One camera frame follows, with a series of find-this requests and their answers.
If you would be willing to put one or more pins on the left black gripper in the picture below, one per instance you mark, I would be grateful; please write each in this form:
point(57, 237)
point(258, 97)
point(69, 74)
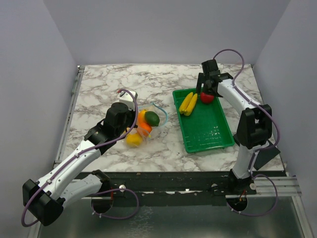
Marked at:
point(132, 113)

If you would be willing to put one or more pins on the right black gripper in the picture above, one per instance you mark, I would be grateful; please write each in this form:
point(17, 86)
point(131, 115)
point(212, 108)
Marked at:
point(200, 80)

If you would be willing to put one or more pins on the red apple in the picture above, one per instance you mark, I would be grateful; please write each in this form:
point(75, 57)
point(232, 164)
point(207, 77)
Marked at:
point(206, 98)

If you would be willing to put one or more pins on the yellow peach with leaf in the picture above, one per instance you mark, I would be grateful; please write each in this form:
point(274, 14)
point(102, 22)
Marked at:
point(141, 117)

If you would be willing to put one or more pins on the yellow banana bunch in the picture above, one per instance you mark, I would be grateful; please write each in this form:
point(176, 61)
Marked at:
point(188, 104)

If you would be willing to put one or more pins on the yellow lemon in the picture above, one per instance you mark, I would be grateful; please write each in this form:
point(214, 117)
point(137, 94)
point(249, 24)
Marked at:
point(134, 140)

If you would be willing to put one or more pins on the orange fruit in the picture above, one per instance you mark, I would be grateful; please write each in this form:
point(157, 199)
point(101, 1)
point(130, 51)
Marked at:
point(145, 129)

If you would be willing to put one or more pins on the dark green avocado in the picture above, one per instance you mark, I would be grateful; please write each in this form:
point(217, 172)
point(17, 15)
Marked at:
point(152, 118)

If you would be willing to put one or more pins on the green plastic tray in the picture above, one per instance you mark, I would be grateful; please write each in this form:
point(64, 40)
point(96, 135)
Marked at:
point(206, 128)

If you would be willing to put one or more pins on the clear zip bag teal zipper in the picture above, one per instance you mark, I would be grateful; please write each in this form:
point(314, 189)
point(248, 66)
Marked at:
point(163, 116)

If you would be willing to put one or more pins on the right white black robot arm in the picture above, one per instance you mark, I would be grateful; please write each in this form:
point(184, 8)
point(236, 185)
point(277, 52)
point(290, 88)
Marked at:
point(254, 127)

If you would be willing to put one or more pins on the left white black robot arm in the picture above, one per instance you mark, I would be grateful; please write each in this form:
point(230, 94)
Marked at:
point(44, 200)

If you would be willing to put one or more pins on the black digital scale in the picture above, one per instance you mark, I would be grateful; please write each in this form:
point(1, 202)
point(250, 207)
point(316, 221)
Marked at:
point(267, 153)

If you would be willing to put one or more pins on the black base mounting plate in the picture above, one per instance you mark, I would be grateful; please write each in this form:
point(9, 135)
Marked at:
point(172, 188)

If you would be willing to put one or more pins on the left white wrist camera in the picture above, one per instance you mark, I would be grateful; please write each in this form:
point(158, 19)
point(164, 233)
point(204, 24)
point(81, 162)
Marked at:
point(126, 98)

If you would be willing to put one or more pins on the aluminium frame rail left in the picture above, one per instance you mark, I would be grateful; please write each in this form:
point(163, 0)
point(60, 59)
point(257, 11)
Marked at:
point(66, 129)

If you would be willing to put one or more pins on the aluminium frame rail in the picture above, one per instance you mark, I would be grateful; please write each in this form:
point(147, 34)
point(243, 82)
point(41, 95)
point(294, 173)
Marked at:
point(66, 129)
point(285, 186)

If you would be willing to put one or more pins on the aluminium frame rail right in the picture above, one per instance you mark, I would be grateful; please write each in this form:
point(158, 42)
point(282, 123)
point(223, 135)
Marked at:
point(285, 186)

